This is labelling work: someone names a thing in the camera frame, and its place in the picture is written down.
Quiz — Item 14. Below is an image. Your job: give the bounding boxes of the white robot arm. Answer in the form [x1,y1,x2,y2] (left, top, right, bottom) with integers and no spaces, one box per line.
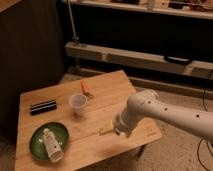
[99,89,213,144]

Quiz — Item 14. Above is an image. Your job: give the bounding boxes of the green plate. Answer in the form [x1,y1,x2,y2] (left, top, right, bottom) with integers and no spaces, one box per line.
[29,122,69,163]

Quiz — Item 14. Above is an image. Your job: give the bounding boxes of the wooden table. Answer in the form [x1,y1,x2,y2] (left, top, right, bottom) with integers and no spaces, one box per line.
[15,71,162,171]

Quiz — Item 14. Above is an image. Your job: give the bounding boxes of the orange carrot toy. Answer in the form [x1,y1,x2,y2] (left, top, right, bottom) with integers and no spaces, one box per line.
[81,80,93,98]

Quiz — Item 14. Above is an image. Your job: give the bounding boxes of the wooden shelf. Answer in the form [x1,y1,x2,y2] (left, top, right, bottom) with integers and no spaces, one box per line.
[62,0,213,20]

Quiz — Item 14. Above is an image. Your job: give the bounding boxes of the metal pole stand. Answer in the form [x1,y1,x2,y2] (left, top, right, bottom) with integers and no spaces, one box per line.
[67,0,79,46]

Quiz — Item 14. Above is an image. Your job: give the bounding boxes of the black handle clamp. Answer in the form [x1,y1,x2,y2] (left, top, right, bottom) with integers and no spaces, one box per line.
[164,56,193,65]

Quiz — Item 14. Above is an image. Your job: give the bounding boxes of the black cable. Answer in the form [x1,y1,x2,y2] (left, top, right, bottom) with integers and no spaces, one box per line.
[196,71,213,171]

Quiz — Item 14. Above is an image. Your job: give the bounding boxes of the wooden beam rail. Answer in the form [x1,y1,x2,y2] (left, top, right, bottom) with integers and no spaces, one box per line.
[65,42,213,78]

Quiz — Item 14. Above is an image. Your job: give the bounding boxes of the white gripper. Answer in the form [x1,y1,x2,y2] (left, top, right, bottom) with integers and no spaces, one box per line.
[99,110,132,138]

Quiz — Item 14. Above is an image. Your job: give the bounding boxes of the white ceramic cup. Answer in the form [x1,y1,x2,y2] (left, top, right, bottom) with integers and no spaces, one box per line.
[43,128,63,163]

